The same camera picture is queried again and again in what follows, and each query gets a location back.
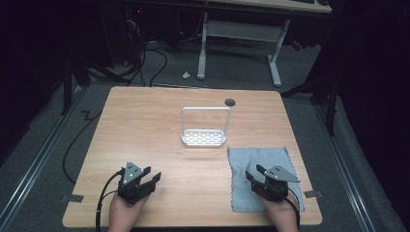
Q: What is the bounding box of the black metal stand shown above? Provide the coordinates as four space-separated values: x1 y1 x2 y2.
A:
279 61 343 137
60 47 93 116

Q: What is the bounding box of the black computer tower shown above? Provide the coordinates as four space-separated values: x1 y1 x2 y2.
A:
123 5 145 66

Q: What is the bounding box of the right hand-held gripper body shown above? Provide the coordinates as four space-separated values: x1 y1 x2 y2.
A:
250 164 302 203

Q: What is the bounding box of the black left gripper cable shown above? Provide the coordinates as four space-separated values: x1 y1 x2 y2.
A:
95 169 126 232

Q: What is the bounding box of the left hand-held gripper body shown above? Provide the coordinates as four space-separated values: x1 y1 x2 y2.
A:
117 160 150 206

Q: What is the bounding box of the white frame desk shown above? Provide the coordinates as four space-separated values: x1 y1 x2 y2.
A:
196 0 334 88

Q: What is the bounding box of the person's left hand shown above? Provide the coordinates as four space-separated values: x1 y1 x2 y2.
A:
106 193 150 232

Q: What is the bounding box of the metal floor rail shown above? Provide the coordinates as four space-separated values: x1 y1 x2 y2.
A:
0 84 85 227
313 102 377 232

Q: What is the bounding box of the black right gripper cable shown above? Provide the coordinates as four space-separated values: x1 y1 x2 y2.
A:
284 188 302 232

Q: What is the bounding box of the person's right hand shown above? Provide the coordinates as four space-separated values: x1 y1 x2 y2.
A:
258 193 300 232

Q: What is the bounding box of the black floor cable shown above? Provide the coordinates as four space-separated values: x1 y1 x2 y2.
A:
62 109 103 186

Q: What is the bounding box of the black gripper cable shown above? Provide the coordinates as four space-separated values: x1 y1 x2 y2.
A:
284 188 302 232
95 169 126 232

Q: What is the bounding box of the white towel rack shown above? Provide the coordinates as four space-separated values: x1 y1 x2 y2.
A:
180 105 233 148

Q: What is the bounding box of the grey towel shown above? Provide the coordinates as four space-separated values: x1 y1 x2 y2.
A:
226 146 306 214

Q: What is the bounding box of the bundle of black floor cables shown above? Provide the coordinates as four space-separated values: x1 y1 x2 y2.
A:
86 40 169 88

